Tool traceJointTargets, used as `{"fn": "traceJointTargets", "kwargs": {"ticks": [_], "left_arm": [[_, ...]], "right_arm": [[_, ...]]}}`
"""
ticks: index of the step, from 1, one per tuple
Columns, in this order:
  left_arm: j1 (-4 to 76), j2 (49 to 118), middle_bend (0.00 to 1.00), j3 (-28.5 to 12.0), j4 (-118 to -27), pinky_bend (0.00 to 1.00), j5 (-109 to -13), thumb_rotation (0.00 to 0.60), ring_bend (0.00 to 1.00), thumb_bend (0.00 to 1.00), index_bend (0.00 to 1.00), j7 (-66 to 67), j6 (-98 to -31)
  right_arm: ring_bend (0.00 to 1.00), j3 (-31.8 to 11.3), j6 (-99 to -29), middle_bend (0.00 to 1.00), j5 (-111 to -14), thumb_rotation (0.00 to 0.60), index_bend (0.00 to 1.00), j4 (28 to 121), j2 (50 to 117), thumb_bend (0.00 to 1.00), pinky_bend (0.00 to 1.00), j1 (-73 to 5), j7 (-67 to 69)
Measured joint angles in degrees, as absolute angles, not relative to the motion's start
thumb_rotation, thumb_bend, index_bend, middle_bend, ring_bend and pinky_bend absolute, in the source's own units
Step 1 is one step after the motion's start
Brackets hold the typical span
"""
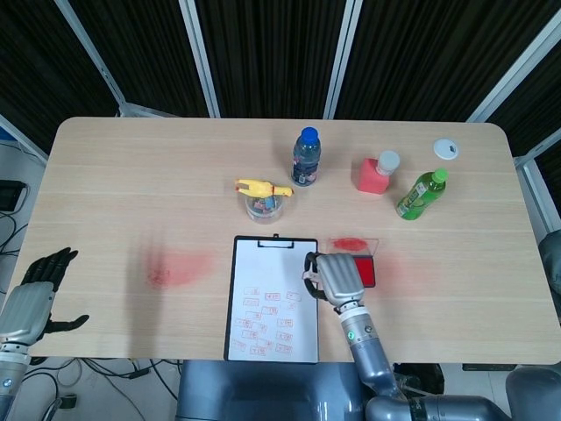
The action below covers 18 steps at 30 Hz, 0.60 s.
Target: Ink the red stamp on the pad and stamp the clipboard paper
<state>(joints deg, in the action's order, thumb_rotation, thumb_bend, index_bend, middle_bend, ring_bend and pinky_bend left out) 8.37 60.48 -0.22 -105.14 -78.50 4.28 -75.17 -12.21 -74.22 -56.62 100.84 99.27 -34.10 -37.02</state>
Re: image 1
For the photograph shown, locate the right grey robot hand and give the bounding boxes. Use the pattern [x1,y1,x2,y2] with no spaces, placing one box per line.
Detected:
[302,252,366,313]

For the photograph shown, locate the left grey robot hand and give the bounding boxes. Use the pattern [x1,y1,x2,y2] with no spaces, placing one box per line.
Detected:
[0,247,90,344]

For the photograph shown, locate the red ink pad case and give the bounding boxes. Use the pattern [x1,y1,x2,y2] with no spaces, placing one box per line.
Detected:
[328,236,379,289]

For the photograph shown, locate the white stamped paper sheet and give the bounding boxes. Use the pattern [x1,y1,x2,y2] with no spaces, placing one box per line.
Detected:
[228,239,318,362]

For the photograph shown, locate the clear jar of binder clips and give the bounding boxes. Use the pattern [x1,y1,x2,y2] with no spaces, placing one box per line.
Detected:
[238,192,293,225]

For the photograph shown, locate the red bottle white cap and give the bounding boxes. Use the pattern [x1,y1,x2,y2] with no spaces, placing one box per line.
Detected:
[355,157,390,194]

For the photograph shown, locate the black clipboard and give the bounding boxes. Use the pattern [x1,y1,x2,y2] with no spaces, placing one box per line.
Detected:
[224,234,320,364]

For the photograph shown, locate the black box device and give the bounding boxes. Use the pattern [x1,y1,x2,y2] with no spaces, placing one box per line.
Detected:
[0,180,27,211]

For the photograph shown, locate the green tea bottle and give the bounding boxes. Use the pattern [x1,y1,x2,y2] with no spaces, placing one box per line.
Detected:
[395,168,449,220]

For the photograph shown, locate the blue cap water bottle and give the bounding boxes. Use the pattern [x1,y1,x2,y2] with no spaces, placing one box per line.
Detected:
[289,126,323,188]

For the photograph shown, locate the yellow rubber chicken toy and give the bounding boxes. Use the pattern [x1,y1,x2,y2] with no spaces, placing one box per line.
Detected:
[234,177,295,199]

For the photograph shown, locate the grey robot torso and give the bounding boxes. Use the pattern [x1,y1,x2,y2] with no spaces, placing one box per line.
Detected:
[177,360,373,421]

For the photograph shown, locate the dark grey rounded object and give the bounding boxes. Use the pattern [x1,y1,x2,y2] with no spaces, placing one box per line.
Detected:
[539,234,561,303]

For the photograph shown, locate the aluminium partition post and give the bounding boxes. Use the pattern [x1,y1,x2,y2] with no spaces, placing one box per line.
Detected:
[0,113,49,161]
[54,0,128,118]
[178,0,220,118]
[323,0,365,119]
[466,21,561,124]
[515,131,561,236]

